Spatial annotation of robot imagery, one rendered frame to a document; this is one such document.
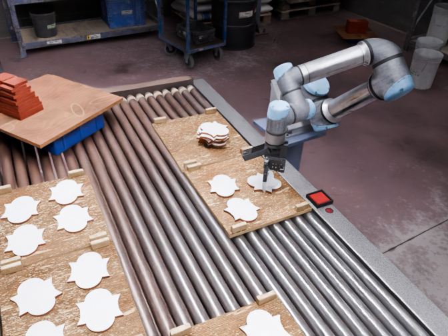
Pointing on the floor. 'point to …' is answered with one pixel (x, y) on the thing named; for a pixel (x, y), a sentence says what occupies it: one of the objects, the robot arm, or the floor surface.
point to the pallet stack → (283, 7)
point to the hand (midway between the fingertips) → (264, 183)
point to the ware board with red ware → (355, 31)
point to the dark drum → (235, 23)
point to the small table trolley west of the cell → (171, 44)
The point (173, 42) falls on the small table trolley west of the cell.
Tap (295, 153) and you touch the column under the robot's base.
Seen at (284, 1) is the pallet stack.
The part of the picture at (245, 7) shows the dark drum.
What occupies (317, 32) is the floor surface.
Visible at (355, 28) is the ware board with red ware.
